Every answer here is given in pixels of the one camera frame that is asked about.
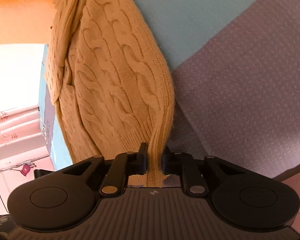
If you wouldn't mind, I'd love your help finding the tan cable-knit sweater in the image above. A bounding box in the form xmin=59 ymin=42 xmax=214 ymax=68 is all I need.
xmin=45 ymin=0 xmax=174 ymax=186

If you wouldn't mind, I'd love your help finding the blue grey patterned bedsheet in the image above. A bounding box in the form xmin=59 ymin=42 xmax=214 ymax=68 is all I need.
xmin=133 ymin=0 xmax=300 ymax=177

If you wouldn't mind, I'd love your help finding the orange headboard panel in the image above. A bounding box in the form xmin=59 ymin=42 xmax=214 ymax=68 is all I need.
xmin=0 ymin=0 xmax=56 ymax=44

